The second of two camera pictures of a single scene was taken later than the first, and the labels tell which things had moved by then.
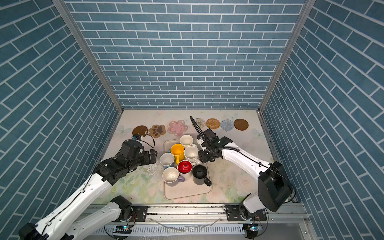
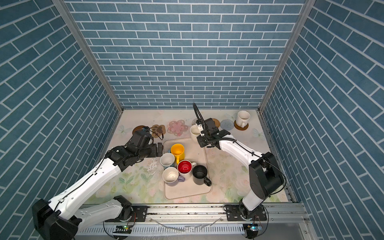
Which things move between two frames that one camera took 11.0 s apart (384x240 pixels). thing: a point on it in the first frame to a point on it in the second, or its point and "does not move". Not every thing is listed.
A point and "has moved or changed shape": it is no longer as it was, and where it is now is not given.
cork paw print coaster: [156, 130] does not move
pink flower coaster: [177, 128] does not move
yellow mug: [178, 150] does not move
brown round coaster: [141, 130] does not move
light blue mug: [167, 159] does not move
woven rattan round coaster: [213, 123] does not move
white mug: [186, 140] has moved or changed shape
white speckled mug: [191, 153] to [243, 118]
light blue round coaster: [227, 125] does not move
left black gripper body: [145, 158] to [152, 150]
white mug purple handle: [170, 175] does not move
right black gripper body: [206, 154] to [204, 140]
